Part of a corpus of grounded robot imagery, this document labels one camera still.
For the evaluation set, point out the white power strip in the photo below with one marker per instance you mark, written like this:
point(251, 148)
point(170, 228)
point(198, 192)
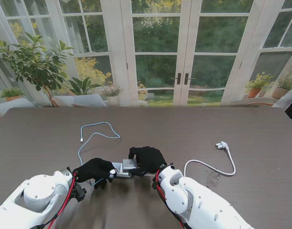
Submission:
point(123, 174)

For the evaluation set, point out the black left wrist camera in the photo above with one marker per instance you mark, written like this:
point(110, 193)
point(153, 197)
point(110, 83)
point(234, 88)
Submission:
point(79, 193)

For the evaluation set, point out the grey charger adapter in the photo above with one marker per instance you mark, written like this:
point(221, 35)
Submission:
point(130, 164)

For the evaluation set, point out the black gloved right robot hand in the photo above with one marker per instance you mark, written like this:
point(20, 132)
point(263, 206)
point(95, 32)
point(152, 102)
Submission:
point(150, 159)

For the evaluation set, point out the printed garden window backdrop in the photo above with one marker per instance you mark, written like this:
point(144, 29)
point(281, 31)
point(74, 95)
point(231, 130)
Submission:
point(157, 35)

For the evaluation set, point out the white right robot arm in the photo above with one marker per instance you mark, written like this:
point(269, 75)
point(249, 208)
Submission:
point(198, 202)

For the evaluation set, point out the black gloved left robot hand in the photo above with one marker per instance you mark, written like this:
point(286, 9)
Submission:
point(93, 170)

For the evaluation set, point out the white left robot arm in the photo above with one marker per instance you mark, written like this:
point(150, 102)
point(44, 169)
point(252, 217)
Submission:
point(38, 193)

